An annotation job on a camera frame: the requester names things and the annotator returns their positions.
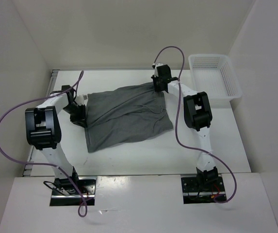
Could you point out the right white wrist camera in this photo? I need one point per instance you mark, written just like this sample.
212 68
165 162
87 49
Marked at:
155 67

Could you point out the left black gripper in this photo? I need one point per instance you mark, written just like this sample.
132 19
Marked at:
80 120

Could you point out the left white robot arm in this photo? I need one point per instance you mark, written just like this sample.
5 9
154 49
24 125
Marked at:
43 131

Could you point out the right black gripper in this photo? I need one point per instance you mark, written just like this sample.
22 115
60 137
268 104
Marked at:
157 89

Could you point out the white plastic basket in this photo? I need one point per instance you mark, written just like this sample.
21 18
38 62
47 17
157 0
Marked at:
215 75

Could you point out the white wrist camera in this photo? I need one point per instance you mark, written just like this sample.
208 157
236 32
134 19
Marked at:
81 99
155 67

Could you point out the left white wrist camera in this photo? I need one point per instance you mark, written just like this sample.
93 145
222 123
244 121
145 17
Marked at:
81 99

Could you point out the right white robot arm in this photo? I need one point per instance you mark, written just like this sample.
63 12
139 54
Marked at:
197 116

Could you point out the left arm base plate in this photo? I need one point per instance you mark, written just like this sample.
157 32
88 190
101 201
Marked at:
62 197

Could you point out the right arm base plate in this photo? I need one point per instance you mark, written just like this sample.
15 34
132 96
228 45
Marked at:
193 193

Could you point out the grey shorts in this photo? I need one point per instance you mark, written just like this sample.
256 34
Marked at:
126 115

